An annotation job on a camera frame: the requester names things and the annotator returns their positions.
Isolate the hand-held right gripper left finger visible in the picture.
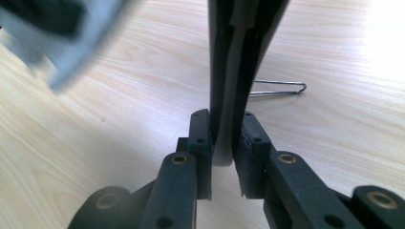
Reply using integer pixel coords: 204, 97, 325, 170
139, 108, 214, 229

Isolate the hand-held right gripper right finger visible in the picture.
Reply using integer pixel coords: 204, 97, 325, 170
233, 111, 366, 229

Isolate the metal wire plate stand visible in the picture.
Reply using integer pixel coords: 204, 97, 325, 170
249, 78, 308, 96

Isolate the grey-blue cleaning cloth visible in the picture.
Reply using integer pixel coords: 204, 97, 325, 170
0, 0, 129, 93

